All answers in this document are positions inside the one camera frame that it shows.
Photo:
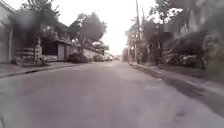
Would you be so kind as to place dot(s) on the grey asphalt road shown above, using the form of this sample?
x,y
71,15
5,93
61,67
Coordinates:
x,y
100,96

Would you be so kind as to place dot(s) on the dark parked car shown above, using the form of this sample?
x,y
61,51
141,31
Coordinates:
x,y
76,58

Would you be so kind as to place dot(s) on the utility pole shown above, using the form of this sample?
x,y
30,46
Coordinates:
x,y
137,30

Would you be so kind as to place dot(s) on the round dark tree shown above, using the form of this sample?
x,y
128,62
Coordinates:
x,y
89,28

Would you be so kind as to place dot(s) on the group of trees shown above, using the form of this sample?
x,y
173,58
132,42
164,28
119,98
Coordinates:
x,y
150,36

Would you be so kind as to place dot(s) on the row of low buildings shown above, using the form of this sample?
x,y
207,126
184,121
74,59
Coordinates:
x,y
63,50

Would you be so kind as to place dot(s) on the bushes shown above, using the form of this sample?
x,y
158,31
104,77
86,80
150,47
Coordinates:
x,y
190,50

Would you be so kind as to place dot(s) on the wooden fence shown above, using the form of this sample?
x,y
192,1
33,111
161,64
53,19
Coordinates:
x,y
26,53

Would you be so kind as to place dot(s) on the concrete pavement with gutter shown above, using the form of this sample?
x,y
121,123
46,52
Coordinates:
x,y
200,83

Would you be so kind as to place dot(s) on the large tree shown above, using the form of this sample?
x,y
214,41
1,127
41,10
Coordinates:
x,y
36,13

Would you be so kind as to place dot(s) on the pale building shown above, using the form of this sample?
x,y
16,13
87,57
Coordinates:
x,y
4,43

